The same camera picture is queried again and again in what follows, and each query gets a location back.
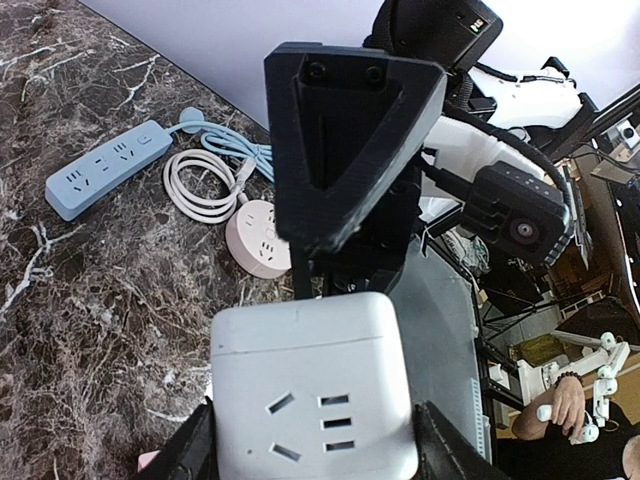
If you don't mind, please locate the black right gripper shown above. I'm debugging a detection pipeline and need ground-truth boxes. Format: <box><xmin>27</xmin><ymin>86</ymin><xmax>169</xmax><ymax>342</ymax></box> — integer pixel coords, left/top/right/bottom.
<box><xmin>264</xmin><ymin>42</ymin><xmax>447</xmax><ymax>299</ymax></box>

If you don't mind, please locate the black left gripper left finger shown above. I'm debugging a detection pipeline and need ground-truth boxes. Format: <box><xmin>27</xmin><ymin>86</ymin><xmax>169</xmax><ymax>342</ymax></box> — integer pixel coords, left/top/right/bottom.
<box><xmin>142</xmin><ymin>399</ymin><xmax>220</xmax><ymax>480</ymax></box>

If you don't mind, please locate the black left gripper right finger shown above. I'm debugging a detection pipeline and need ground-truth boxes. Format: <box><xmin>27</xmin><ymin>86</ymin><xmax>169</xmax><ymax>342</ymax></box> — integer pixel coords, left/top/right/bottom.
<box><xmin>412</xmin><ymin>401</ymin><xmax>505</xmax><ymax>480</ymax></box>

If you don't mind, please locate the white cube socket adapter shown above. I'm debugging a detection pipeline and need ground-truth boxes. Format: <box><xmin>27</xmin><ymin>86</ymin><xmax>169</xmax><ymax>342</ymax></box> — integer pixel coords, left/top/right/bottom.
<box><xmin>211</xmin><ymin>292</ymin><xmax>418</xmax><ymax>479</ymax></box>

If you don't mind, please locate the blue power strip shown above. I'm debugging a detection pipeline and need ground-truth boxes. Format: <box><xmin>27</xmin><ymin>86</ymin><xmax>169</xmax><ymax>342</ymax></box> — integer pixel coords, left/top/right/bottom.
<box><xmin>45</xmin><ymin>120</ymin><xmax>173</xmax><ymax>221</ymax></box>

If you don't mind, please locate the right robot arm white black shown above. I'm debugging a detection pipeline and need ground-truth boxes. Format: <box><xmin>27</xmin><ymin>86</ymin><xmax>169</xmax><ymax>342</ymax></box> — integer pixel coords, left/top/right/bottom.
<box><xmin>264</xmin><ymin>1</ymin><xmax>596</xmax><ymax>299</ymax></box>

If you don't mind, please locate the small pink charger plug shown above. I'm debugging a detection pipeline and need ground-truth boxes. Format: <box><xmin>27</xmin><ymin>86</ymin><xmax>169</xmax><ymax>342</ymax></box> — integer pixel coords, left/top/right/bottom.
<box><xmin>137</xmin><ymin>450</ymin><xmax>159</xmax><ymax>473</ymax></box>

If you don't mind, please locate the person hand with bracelet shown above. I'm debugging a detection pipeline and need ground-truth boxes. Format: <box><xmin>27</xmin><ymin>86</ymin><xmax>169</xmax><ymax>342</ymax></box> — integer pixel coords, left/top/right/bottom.
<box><xmin>550</xmin><ymin>376</ymin><xmax>586</xmax><ymax>438</ymax></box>

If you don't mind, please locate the pink round power socket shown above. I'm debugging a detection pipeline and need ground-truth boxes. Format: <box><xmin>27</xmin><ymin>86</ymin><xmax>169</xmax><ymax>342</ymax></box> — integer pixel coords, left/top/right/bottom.
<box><xmin>225</xmin><ymin>200</ymin><xmax>291</xmax><ymax>279</ymax></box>

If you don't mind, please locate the blue power strip cable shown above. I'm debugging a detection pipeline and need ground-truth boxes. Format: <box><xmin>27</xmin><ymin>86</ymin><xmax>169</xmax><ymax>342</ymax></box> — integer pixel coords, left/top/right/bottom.
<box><xmin>167</xmin><ymin>107</ymin><xmax>276</xmax><ymax>184</ymax></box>

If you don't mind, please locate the white pink coiled cable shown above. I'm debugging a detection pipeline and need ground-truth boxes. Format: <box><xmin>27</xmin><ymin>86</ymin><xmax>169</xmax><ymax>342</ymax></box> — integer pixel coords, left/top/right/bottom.
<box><xmin>163</xmin><ymin>148</ymin><xmax>251</xmax><ymax>225</ymax></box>

